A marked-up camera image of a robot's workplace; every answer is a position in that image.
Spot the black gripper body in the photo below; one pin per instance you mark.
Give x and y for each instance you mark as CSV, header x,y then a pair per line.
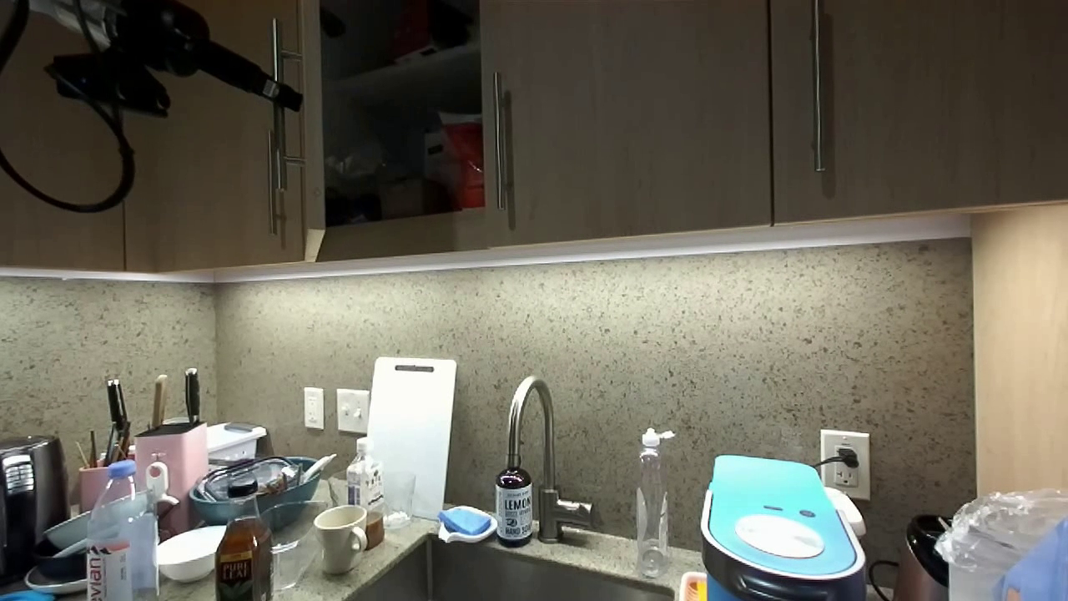
x,y
179,39

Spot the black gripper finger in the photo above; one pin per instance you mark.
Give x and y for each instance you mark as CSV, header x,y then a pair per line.
x,y
254,69
254,86

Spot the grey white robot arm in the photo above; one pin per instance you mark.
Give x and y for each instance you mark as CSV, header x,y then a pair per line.
x,y
78,17

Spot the plain brown cabinet door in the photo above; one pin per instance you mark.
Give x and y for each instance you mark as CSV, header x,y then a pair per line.
x,y
67,237

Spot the white under-cabinet light strip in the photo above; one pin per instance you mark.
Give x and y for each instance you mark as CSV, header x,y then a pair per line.
x,y
721,237

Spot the dark stored container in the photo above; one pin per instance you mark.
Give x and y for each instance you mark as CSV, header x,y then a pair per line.
x,y
355,184

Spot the red white package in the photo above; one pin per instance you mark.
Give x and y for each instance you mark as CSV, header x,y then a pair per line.
x,y
460,155

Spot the white storage box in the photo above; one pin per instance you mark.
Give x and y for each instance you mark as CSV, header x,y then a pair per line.
x,y
235,438

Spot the pink knife block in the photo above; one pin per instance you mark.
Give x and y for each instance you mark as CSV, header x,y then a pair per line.
x,y
179,455

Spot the white plastic spoon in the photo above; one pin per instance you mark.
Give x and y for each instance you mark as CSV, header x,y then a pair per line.
x,y
315,467

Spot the white plastic cutting board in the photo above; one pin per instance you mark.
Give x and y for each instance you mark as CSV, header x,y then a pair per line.
x,y
413,445

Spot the small white bottle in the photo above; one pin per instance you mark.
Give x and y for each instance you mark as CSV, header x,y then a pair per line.
x,y
158,477

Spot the clear bottle with white cap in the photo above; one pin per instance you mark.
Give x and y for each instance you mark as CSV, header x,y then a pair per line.
x,y
362,485

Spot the pink utensil cup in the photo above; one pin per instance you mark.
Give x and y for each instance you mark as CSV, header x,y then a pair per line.
x,y
96,489

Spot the clear drinking glass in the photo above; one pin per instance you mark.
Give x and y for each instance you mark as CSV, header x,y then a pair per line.
x,y
397,503

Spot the small brown jar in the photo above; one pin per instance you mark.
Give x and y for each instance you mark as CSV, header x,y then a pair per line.
x,y
374,529

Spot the white ceramic mug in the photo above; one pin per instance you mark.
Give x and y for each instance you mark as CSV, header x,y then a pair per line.
x,y
339,537

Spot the black coffee machine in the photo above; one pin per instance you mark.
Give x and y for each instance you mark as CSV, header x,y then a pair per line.
x,y
38,503

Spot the white bowl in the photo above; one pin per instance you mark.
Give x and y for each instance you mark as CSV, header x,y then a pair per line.
x,y
191,553

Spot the brown glass bottle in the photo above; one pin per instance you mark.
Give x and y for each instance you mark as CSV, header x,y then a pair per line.
x,y
244,555

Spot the clear water bottle blue cap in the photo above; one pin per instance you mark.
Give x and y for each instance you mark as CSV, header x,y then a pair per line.
x,y
120,544

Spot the blue sponge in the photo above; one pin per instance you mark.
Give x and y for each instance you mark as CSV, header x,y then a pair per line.
x,y
466,517

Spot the dark soap pump bottle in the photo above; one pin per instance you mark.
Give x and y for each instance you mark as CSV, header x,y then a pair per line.
x,y
515,504

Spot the steel gooseneck faucet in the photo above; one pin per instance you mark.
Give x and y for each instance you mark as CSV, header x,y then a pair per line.
x,y
549,503

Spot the stacked plates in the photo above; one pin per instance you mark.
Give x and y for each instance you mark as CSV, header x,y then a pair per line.
x,y
56,568

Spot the stainless steel sink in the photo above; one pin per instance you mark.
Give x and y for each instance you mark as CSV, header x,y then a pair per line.
x,y
534,580

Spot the clear spray bottle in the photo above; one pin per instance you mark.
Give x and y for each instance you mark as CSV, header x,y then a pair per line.
x,y
652,511

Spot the black power plug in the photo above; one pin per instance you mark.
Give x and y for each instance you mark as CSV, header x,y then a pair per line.
x,y
850,455

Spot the white outlet with plug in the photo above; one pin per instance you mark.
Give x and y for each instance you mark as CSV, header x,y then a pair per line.
x,y
858,477

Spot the light wood side panel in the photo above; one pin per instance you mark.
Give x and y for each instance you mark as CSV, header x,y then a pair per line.
x,y
1024,354

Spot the dark red kettle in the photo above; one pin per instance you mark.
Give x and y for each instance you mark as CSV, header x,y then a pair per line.
x,y
920,561

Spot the clear plastic bag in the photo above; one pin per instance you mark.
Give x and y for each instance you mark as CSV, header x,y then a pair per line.
x,y
989,536

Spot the light blue cloth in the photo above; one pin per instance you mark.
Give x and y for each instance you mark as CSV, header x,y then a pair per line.
x,y
1045,580

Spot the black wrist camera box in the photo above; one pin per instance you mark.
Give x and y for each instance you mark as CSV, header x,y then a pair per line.
x,y
112,85

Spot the wooden wall cabinet carcass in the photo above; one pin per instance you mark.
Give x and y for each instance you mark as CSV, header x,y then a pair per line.
x,y
389,237

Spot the white wall power outlet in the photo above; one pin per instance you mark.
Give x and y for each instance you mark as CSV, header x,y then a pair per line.
x,y
315,409

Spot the white light switch plate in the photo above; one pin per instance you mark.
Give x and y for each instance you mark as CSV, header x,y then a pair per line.
x,y
352,410

